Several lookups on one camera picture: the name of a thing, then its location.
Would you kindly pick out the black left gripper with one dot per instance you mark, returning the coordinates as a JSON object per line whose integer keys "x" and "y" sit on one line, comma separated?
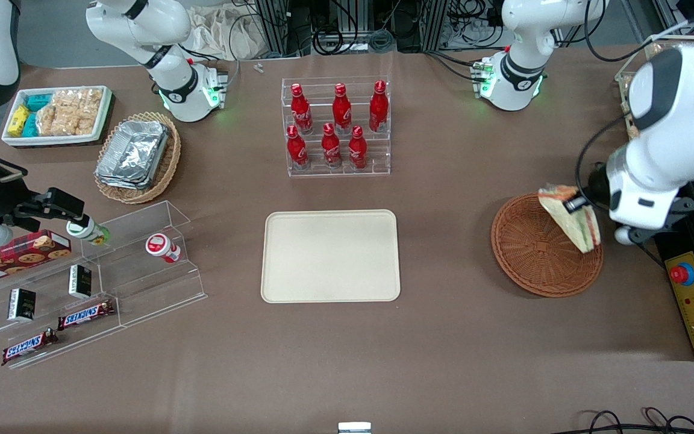
{"x": 595, "y": 179}

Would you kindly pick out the triangular sandwich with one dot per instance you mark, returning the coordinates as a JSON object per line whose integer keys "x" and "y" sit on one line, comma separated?
{"x": 582, "y": 232}

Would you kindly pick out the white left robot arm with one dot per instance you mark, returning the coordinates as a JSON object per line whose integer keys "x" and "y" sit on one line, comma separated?
{"x": 672, "y": 90}

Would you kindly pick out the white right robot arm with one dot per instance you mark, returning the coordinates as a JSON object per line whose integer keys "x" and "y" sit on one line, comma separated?
{"x": 166, "y": 30}

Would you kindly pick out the white rectangular snack tray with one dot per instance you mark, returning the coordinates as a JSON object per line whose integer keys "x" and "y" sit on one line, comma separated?
{"x": 58, "y": 140}

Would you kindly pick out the round brown wicker basket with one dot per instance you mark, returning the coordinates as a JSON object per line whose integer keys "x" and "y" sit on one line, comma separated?
{"x": 534, "y": 253}

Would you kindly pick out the oval light wicker basket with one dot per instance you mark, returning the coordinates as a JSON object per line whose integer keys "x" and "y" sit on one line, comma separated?
{"x": 169, "y": 163}

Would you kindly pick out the beige plastic tray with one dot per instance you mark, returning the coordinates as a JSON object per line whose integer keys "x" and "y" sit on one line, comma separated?
{"x": 330, "y": 256}

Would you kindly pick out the white green small bottle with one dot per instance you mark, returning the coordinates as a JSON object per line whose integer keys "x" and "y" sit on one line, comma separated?
{"x": 91, "y": 231}

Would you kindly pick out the red plaid cookie box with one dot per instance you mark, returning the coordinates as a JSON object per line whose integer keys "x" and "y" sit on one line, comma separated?
{"x": 21, "y": 253}

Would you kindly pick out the small black box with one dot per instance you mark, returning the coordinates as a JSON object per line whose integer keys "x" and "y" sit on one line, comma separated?
{"x": 21, "y": 304}
{"x": 81, "y": 281}

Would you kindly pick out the teal snack packet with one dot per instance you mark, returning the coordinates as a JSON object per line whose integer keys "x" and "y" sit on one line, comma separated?
{"x": 38, "y": 102}
{"x": 31, "y": 125}

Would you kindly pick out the stack of foil trays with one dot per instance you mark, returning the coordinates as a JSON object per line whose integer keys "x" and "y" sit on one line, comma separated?
{"x": 133, "y": 154}

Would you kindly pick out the clear bag of rice crackers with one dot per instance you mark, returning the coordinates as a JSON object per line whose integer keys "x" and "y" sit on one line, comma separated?
{"x": 70, "y": 111}

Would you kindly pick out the yellow snack packet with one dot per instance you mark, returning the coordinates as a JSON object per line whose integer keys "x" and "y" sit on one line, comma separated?
{"x": 18, "y": 119}

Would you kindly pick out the white red small bottle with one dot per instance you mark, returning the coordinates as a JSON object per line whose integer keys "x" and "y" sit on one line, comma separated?
{"x": 161, "y": 247}

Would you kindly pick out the clear acrylic stepped shelf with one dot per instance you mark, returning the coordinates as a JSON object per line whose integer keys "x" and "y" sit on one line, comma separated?
{"x": 142, "y": 283}

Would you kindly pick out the Snickers chocolate bar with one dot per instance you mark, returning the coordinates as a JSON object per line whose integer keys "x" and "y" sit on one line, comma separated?
{"x": 86, "y": 314}
{"x": 29, "y": 346}

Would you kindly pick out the red emergency stop button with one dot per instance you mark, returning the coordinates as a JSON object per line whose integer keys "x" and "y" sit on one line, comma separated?
{"x": 682, "y": 274}

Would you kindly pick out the red cola bottle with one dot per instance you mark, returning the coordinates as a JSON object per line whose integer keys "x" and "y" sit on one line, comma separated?
{"x": 357, "y": 150}
{"x": 302, "y": 114}
{"x": 297, "y": 150}
{"x": 378, "y": 111}
{"x": 341, "y": 113}
{"x": 331, "y": 149}

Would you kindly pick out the beige cloth bag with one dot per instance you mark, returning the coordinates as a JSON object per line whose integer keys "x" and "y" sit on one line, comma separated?
{"x": 220, "y": 33}

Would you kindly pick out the clear acrylic bottle rack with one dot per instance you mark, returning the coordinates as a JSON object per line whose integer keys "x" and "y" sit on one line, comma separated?
{"x": 323, "y": 172}

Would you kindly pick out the aluminium frame post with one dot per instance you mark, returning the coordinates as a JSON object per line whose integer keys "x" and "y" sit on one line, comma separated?
{"x": 273, "y": 27}
{"x": 436, "y": 24}

